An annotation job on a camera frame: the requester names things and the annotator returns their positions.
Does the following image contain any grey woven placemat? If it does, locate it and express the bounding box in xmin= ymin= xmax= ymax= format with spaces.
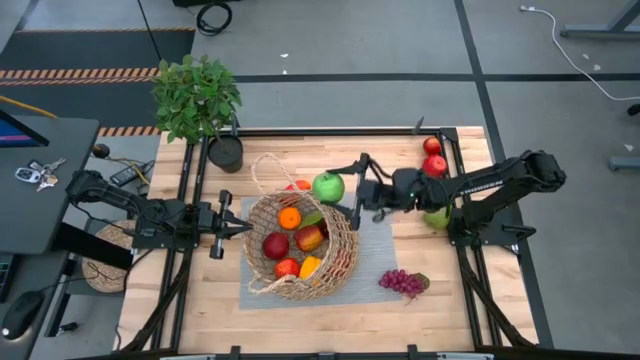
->
xmin=238 ymin=196 xmax=404 ymax=311

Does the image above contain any woven wicker basket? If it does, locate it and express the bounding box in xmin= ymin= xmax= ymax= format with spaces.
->
xmin=242 ymin=152 xmax=361 ymax=303

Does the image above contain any dark grey desk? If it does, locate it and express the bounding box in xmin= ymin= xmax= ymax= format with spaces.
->
xmin=0 ymin=115 xmax=101 ymax=256

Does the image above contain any coiled black cable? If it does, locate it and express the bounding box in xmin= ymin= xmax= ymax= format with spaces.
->
xmin=195 ymin=1 xmax=234 ymax=37

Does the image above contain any grey floor foot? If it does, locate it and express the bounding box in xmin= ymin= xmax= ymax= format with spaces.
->
xmin=607 ymin=154 xmax=640 ymax=172

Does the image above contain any green pear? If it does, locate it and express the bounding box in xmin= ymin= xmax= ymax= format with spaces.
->
xmin=423 ymin=204 xmax=453 ymax=231

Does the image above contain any black power adapter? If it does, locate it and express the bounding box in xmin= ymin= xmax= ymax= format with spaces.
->
xmin=109 ymin=162 xmax=155 ymax=188

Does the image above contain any black computer mouse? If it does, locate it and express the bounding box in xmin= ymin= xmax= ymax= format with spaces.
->
xmin=0 ymin=290 xmax=45 ymax=342

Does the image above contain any red tomato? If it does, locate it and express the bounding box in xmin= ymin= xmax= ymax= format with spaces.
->
xmin=273 ymin=257 xmax=301 ymax=280

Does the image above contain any grey desk frame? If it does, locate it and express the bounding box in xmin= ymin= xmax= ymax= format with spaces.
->
xmin=558 ymin=0 xmax=640 ymax=40

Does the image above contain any yellow bell pepper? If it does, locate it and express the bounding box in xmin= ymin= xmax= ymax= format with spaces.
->
xmin=298 ymin=255 xmax=323 ymax=280

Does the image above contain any black keyboard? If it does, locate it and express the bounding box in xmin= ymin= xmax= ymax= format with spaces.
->
xmin=0 ymin=252 xmax=16 ymax=304

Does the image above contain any elongated green fruit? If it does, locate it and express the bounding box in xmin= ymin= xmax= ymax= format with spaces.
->
xmin=298 ymin=209 xmax=326 ymax=230

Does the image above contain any orange fruit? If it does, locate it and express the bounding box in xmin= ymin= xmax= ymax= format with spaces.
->
xmin=277 ymin=206 xmax=303 ymax=231

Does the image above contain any black aluminium table frame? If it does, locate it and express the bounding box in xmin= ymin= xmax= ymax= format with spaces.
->
xmin=119 ymin=116 xmax=539 ymax=354

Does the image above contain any green apple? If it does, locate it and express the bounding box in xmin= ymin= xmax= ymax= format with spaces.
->
xmin=312 ymin=171 xmax=346 ymax=205

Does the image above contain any white power cable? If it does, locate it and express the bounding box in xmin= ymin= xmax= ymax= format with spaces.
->
xmin=519 ymin=4 xmax=640 ymax=102

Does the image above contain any straight black floor cable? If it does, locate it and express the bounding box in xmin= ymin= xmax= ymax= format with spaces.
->
xmin=136 ymin=0 xmax=163 ymax=63

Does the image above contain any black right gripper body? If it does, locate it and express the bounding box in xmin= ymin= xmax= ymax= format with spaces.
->
xmin=360 ymin=167 xmax=425 ymax=216

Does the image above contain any deep red apple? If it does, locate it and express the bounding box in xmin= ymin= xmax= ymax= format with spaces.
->
xmin=261 ymin=231 xmax=290 ymax=261

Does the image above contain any green potted plant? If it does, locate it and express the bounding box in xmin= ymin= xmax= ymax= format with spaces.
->
xmin=150 ymin=53 xmax=246 ymax=175

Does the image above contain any round woven trivet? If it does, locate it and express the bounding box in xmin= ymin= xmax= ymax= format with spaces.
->
xmin=81 ymin=219 xmax=140 ymax=295

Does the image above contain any black hazard-striped floor mat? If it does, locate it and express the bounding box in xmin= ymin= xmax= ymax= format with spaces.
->
xmin=0 ymin=27 xmax=197 ymax=139

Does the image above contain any black support bar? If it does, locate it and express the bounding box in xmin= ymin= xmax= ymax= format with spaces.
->
xmin=52 ymin=222 xmax=136 ymax=272

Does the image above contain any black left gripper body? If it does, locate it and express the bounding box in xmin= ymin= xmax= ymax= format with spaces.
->
xmin=197 ymin=188 xmax=234 ymax=260

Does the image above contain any red yellow apple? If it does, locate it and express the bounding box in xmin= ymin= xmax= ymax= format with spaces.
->
xmin=293 ymin=224 xmax=325 ymax=253

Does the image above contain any metal key bunch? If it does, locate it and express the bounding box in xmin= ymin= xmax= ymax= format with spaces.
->
xmin=28 ymin=157 xmax=68 ymax=193

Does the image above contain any computer monitor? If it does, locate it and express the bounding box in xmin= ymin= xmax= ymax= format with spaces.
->
xmin=0 ymin=109 xmax=51 ymax=149

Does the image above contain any purple grape bunch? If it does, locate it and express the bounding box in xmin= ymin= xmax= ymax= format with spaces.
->
xmin=378 ymin=268 xmax=432 ymax=300

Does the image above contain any thick yellow cable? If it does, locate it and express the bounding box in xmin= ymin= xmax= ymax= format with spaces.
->
xmin=0 ymin=94 xmax=59 ymax=120

